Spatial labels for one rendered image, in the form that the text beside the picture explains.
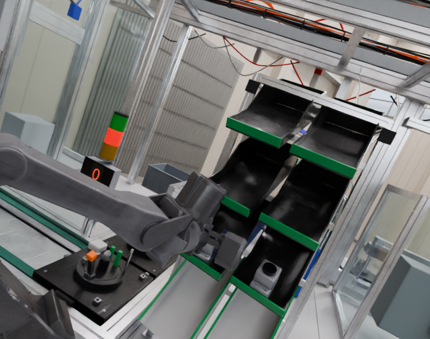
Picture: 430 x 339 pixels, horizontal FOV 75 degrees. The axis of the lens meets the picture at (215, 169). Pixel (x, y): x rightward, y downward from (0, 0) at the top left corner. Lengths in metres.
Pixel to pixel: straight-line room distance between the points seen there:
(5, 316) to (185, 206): 0.24
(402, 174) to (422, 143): 0.83
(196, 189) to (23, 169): 0.22
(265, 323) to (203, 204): 0.45
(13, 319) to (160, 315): 0.44
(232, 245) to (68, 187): 0.30
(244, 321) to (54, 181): 0.60
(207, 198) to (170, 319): 0.44
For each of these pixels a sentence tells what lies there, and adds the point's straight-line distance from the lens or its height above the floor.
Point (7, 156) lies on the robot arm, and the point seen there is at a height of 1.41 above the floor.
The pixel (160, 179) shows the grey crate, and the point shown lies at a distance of 2.86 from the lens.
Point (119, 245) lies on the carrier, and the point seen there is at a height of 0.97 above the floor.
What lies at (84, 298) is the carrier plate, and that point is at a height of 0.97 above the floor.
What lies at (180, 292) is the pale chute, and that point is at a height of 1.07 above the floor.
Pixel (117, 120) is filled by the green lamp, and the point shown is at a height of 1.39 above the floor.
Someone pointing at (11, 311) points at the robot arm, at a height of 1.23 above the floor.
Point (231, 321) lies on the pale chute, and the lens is 0.80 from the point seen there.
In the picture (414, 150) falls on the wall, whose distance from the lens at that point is 8.20.
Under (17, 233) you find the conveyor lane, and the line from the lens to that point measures 1.17.
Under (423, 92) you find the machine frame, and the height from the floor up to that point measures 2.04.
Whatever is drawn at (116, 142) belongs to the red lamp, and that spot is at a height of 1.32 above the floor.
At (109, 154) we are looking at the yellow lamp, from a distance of 0.98.
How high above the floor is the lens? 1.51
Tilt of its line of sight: 9 degrees down
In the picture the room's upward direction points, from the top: 23 degrees clockwise
